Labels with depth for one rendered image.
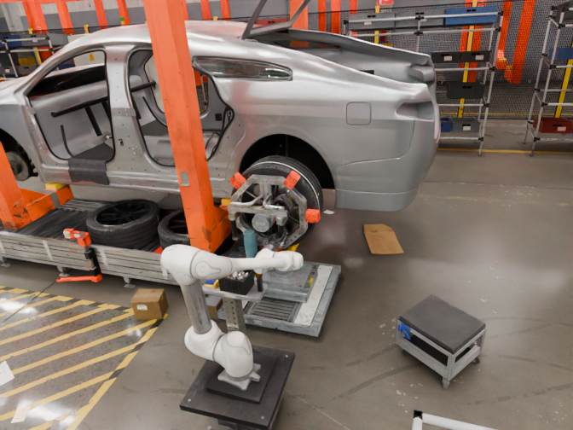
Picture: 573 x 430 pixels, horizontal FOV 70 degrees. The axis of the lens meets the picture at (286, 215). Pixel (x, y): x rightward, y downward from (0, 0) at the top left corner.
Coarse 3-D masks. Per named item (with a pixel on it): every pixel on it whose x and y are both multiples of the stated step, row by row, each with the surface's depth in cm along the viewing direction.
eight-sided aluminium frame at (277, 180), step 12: (252, 180) 280; (264, 180) 277; (276, 180) 274; (240, 192) 288; (288, 192) 276; (300, 204) 277; (240, 216) 302; (300, 216) 281; (240, 228) 302; (300, 228) 285; (264, 240) 305; (276, 240) 302; (288, 240) 293
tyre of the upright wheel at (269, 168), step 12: (276, 156) 298; (252, 168) 286; (264, 168) 283; (276, 168) 280; (288, 168) 282; (300, 168) 290; (300, 180) 279; (312, 180) 291; (300, 192) 282; (312, 192) 283; (312, 204) 284; (312, 228) 293; (300, 240) 300
